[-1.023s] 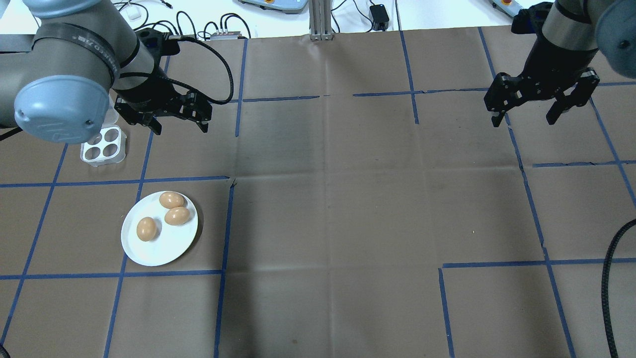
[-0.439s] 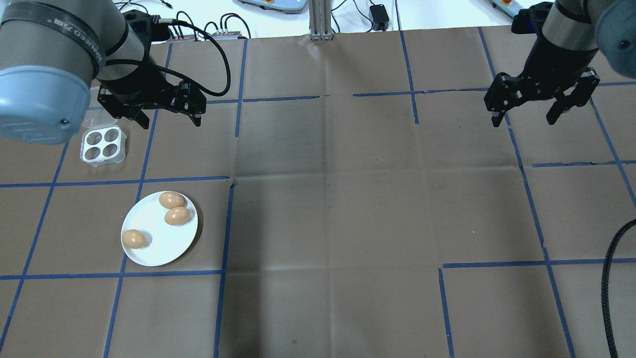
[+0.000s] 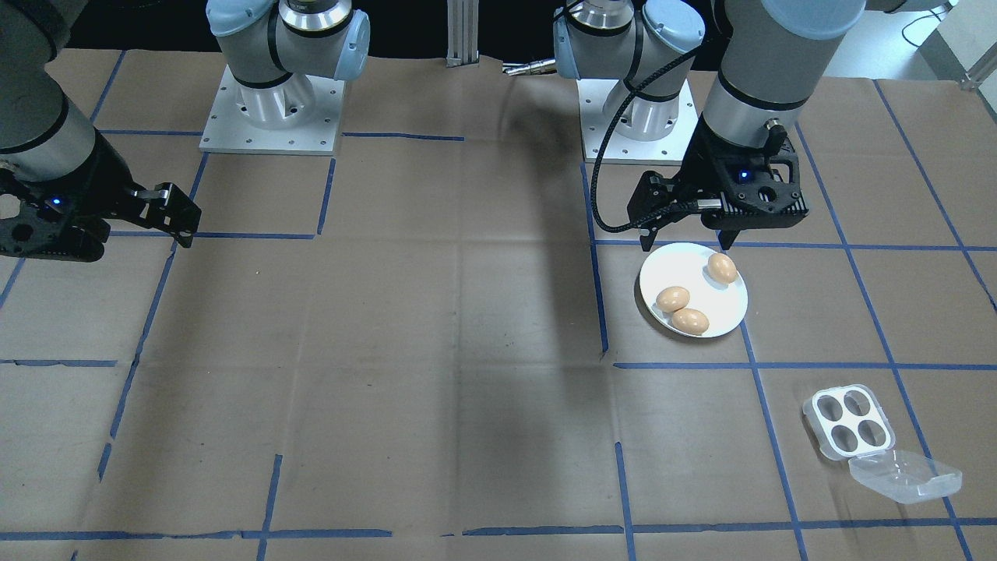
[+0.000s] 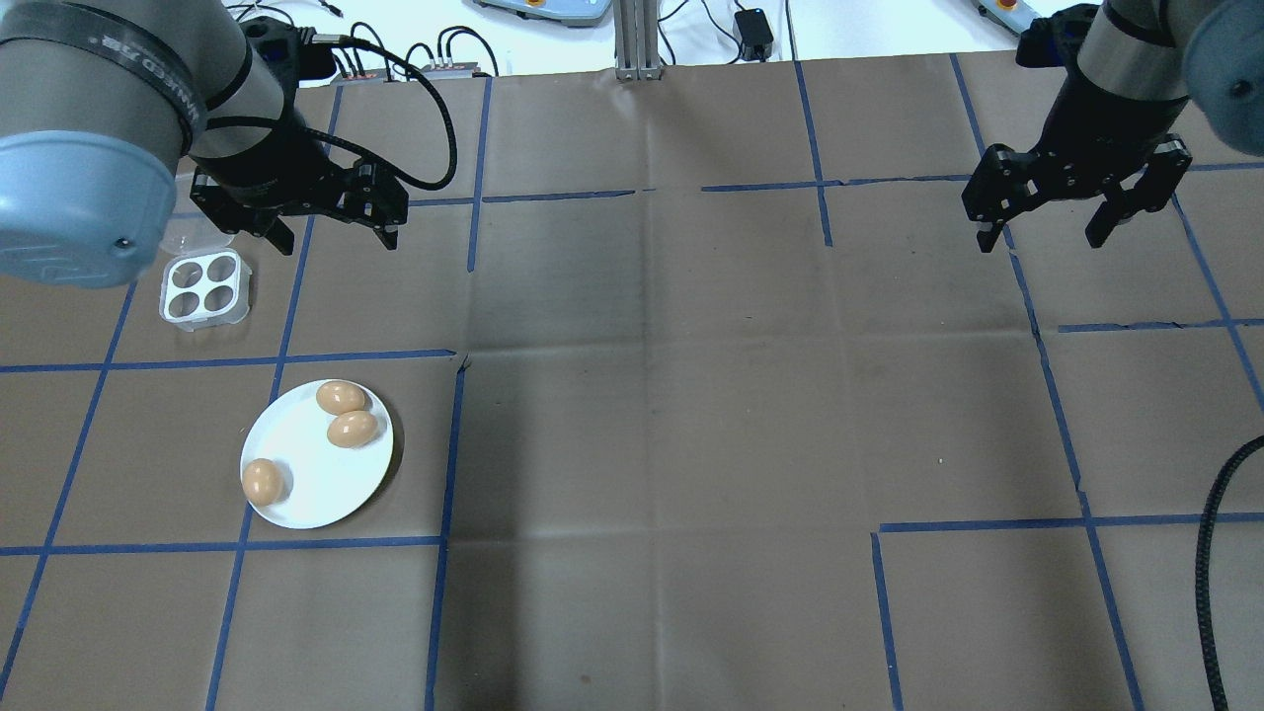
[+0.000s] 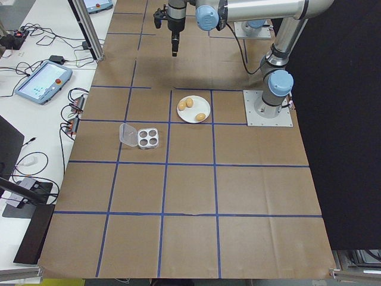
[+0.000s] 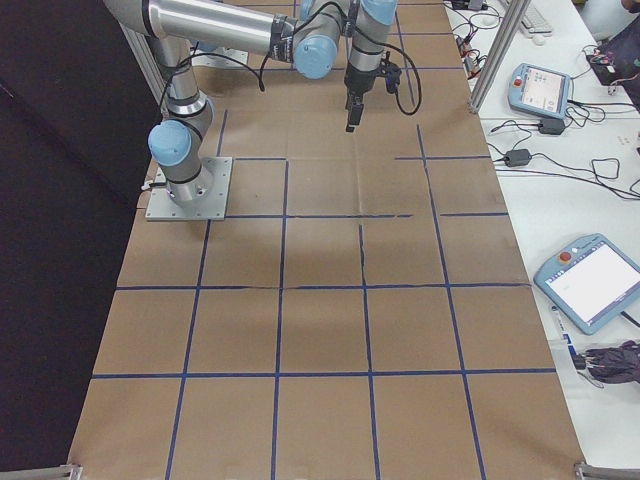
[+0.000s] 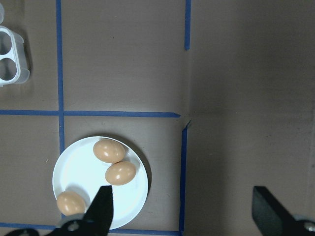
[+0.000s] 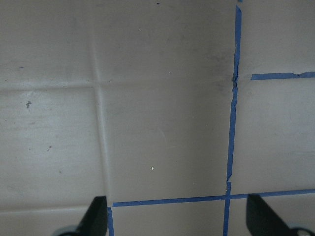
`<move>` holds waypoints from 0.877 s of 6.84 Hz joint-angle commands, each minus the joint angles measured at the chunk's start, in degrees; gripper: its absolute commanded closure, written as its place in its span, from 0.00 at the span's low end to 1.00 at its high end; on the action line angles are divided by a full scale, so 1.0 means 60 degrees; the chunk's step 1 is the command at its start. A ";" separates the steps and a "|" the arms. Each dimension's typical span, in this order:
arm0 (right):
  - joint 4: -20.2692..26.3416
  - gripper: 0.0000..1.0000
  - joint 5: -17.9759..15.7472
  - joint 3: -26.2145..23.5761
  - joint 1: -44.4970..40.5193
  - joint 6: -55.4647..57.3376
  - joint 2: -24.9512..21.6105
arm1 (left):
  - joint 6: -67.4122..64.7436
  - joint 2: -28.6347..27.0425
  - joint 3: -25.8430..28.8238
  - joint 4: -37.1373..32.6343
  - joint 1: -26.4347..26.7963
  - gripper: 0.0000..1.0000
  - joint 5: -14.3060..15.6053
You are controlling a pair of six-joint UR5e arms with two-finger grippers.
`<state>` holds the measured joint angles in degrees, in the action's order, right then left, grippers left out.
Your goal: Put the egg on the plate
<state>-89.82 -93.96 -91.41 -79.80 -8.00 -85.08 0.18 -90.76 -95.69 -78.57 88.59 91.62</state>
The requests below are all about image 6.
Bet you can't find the grey blue teach pendant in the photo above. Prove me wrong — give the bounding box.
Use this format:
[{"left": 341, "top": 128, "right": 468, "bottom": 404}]
[
  {"left": 533, "top": 233, "right": 640, "bottom": 336},
  {"left": 507, "top": 62, "right": 576, "bottom": 121}
]

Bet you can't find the white keyboard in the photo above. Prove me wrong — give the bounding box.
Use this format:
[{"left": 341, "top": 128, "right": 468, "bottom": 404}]
[{"left": 519, "top": 0, "right": 555, "bottom": 35}]

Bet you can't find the white desk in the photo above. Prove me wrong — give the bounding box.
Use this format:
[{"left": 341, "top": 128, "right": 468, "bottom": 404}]
[{"left": 442, "top": 0, "right": 640, "bottom": 466}]

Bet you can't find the person in dark clothes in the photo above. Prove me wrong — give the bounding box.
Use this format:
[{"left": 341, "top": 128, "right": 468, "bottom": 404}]
[{"left": 597, "top": 0, "right": 640, "bottom": 109}]

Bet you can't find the white marker pen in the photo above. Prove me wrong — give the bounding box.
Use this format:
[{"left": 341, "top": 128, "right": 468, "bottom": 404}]
[{"left": 551, "top": 303, "right": 577, "bottom": 359}]

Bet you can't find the dark folded umbrella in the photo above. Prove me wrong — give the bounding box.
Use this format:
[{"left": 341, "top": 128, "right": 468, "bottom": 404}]
[{"left": 573, "top": 339, "right": 640, "bottom": 389}]

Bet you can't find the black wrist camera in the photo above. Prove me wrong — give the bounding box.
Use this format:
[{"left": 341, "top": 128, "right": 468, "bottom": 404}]
[{"left": 377, "top": 58, "right": 404, "bottom": 96}]

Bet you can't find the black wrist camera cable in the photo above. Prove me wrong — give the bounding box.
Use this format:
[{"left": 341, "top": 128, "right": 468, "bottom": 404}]
[{"left": 344, "top": 0, "right": 423, "bottom": 117}]

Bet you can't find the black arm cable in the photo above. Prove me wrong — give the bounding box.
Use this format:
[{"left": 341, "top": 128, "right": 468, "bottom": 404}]
[{"left": 159, "top": 29, "right": 281, "bottom": 119}]

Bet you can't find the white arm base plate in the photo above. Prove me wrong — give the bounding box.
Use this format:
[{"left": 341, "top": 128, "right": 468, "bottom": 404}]
[
  {"left": 144, "top": 156, "right": 235, "bottom": 222},
  {"left": 189, "top": 42, "right": 252, "bottom": 67}
]

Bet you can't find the aluminium extrusion post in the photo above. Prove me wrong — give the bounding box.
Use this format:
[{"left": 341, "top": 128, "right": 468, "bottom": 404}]
[{"left": 468, "top": 0, "right": 532, "bottom": 115}]

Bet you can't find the black power adapter cable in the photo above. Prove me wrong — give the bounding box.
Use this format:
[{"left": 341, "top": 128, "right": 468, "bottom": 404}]
[{"left": 487, "top": 142, "right": 640, "bottom": 201}]

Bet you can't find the aluminium frame bar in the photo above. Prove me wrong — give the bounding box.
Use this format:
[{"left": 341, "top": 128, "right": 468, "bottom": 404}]
[{"left": 121, "top": 23, "right": 169, "bottom": 119}]

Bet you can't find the black frame cover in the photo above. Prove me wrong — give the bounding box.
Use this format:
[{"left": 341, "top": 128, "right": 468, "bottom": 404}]
[{"left": 0, "top": 0, "right": 169, "bottom": 476}]

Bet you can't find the metal corner bracket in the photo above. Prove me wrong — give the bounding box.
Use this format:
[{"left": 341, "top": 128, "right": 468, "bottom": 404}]
[
  {"left": 573, "top": 459, "right": 640, "bottom": 480},
  {"left": 0, "top": 462, "right": 84, "bottom": 480}
]

